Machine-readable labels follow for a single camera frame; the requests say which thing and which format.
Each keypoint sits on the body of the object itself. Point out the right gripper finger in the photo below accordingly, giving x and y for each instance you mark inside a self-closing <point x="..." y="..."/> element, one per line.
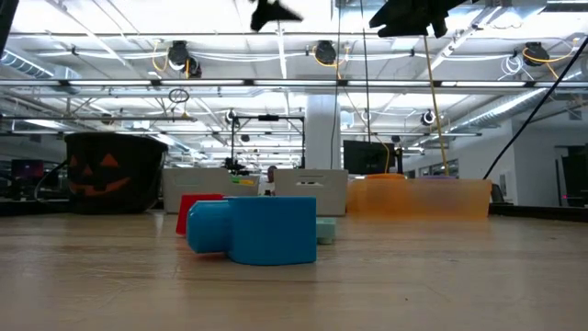
<point x="399" y="20"/>

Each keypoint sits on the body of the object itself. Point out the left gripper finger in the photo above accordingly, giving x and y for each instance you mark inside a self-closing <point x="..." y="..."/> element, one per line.
<point x="271" y="13"/>

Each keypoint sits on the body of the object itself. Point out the purple foam die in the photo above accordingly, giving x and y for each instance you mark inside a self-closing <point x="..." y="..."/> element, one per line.
<point x="436" y="177"/>

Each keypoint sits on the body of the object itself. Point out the red toy block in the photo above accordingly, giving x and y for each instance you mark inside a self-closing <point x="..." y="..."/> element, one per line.
<point x="184" y="211"/>

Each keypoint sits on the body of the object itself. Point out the large light blue block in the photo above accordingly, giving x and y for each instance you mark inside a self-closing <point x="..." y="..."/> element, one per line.
<point x="271" y="230"/>

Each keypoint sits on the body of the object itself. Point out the white pillar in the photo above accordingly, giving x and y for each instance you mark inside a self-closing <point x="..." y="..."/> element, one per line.
<point x="321" y="133"/>

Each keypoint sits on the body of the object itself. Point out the black computer monitor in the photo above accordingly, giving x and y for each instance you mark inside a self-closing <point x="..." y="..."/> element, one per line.
<point x="367" y="158"/>

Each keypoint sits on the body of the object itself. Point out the person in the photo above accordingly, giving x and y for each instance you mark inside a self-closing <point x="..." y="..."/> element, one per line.
<point x="271" y="177"/>

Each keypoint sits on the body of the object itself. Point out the yellow stepped block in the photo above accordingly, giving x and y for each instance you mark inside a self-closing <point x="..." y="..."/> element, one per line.
<point x="248" y="182"/>

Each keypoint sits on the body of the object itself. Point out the orange plastic storage bin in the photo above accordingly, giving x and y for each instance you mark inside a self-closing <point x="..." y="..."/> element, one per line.
<point x="441" y="197"/>

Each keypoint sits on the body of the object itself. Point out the grey plastic storage bin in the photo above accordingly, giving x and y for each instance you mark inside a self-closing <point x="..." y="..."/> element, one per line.
<point x="202" y="184"/>
<point x="331" y="193"/>

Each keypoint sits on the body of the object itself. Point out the black jack-o-lantern bucket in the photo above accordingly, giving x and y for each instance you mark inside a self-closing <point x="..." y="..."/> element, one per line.
<point x="119" y="147"/>

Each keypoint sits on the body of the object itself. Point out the black equipment cabinet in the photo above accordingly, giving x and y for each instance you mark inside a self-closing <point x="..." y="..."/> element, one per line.
<point x="574" y="174"/>

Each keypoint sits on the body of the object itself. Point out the light cyan flat brick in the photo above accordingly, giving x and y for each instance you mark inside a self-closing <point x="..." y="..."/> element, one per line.
<point x="327" y="228"/>

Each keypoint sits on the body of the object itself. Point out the dark monitor with red screen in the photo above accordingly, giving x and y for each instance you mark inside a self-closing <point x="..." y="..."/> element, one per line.
<point x="27" y="168"/>

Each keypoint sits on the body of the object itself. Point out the black camera rig frame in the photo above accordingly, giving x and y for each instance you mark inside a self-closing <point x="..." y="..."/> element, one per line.
<point x="268" y="118"/>

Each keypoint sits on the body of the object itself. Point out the silver ventilation duct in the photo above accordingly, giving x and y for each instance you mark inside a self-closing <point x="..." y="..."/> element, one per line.
<point x="500" y="108"/>

